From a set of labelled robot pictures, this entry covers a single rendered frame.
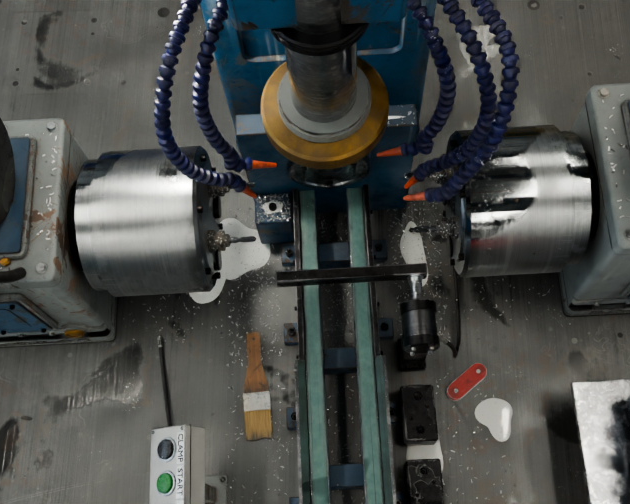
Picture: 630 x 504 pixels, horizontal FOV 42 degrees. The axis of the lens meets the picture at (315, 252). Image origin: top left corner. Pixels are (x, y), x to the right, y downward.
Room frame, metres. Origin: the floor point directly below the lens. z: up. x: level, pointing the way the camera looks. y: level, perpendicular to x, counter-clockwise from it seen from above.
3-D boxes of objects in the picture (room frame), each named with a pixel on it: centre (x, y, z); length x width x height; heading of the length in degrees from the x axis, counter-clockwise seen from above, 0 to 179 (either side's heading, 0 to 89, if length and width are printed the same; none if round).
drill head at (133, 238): (0.58, 0.32, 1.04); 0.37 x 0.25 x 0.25; 86
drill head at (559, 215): (0.53, -0.37, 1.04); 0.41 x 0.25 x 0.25; 86
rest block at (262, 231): (0.64, 0.07, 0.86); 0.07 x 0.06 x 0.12; 86
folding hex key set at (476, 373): (0.28, -0.25, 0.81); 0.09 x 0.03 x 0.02; 123
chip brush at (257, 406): (0.33, 0.14, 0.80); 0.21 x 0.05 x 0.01; 178
